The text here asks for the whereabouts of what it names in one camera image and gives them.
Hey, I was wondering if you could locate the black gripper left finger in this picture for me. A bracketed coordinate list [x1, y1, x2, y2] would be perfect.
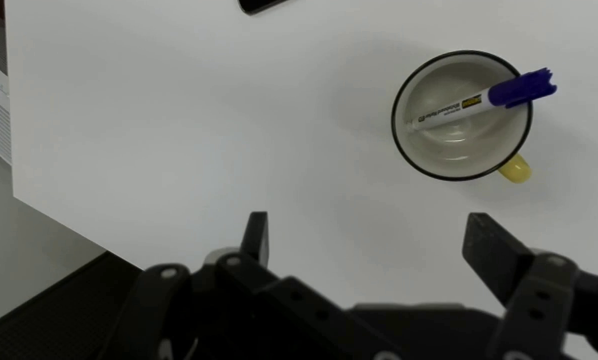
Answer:
[104, 209, 406, 360]

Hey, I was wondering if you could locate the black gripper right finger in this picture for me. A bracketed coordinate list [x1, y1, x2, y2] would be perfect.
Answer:
[462, 212, 598, 360]

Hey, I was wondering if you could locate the white marker with blue cap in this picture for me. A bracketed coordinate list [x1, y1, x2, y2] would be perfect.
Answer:
[406, 65, 561, 134]

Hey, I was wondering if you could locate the yellow enamel mug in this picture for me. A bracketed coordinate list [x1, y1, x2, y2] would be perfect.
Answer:
[391, 49, 534, 184]

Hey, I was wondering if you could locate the black smartphone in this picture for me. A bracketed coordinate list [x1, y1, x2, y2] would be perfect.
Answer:
[236, 0, 291, 16]

